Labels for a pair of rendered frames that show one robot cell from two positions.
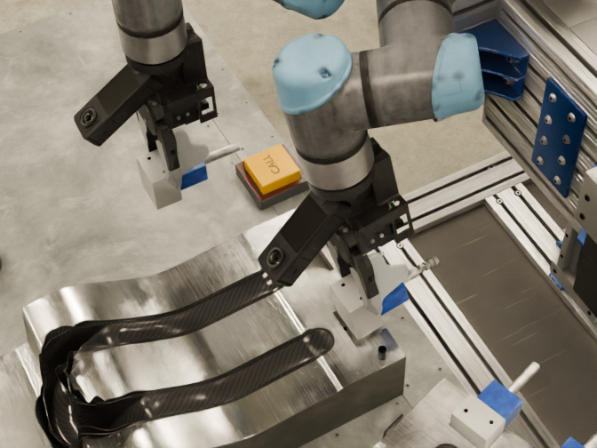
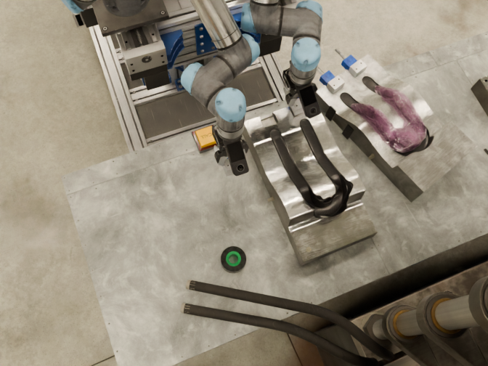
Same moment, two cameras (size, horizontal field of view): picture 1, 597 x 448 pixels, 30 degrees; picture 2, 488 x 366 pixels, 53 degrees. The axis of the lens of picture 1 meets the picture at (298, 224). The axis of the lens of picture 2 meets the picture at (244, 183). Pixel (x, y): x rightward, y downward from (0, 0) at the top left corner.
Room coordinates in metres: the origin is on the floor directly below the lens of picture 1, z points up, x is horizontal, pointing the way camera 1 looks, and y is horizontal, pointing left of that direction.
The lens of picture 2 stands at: (0.92, 0.75, 2.37)
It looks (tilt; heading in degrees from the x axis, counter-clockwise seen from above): 70 degrees down; 267
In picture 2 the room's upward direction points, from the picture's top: 7 degrees clockwise
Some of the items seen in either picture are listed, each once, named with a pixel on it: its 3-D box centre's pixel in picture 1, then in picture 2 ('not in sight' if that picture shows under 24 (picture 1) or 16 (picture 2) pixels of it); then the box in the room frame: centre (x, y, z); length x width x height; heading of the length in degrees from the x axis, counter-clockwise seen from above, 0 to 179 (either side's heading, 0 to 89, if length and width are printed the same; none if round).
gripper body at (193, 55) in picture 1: (168, 80); (228, 134); (0.95, 0.14, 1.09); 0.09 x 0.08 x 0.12; 116
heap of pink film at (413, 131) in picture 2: not in sight; (393, 116); (0.41, -0.07, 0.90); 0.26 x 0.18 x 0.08; 133
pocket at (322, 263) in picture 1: (316, 266); (268, 122); (0.83, -0.02, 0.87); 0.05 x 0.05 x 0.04; 26
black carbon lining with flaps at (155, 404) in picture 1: (179, 353); (311, 165); (0.68, 0.15, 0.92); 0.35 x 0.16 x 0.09; 116
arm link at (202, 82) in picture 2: not in sight; (208, 81); (1.01, 0.07, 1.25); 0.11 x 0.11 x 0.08; 50
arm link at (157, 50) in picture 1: (151, 29); (229, 124); (0.95, 0.15, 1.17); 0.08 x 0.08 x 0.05
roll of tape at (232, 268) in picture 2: not in sight; (233, 259); (0.91, 0.45, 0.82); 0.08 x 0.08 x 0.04
